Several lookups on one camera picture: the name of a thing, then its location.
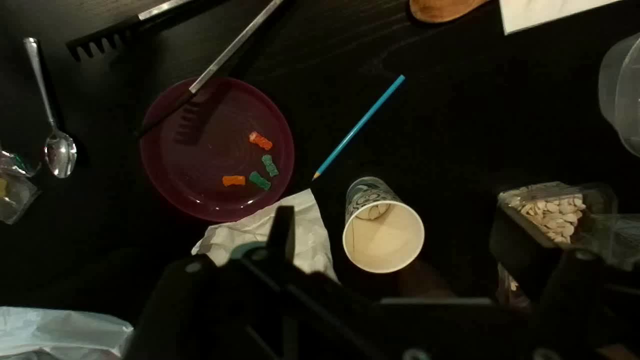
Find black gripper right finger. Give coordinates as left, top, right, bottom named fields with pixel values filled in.
left=531, top=246, right=640, bottom=360

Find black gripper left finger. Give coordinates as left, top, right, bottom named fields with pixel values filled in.
left=126, top=204, right=298, bottom=360

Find clear plastic container bowl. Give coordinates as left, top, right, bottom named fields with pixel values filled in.
left=595, top=31, right=640, bottom=157

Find clear bag of nuts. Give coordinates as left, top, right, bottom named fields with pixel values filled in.
left=495, top=179, right=640, bottom=272

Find crumpled white tissue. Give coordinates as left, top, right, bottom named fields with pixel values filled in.
left=190, top=187, right=339, bottom=283

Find green candy piece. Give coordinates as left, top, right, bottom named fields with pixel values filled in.
left=259, top=151, right=281, bottom=179
left=247, top=169, right=274, bottom=193

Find maroon plastic plate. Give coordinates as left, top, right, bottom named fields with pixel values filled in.
left=137, top=75, right=298, bottom=223

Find white trash bag liner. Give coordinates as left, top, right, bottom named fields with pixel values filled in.
left=0, top=304, right=136, bottom=360

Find patterned paper cup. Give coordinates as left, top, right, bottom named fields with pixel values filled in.
left=339, top=173, right=427, bottom=276

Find metal spoon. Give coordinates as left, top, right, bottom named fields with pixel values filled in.
left=21, top=35, right=79, bottom=179

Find blue pencil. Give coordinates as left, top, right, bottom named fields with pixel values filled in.
left=310, top=72, right=408, bottom=182

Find flat white napkin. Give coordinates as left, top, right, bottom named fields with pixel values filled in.
left=497, top=0, right=622, bottom=35

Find wooden spoon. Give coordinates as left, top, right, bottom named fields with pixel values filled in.
left=408, top=0, right=491, bottom=25

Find black metal-handled tongs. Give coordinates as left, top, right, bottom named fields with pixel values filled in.
left=63, top=0, right=288, bottom=148

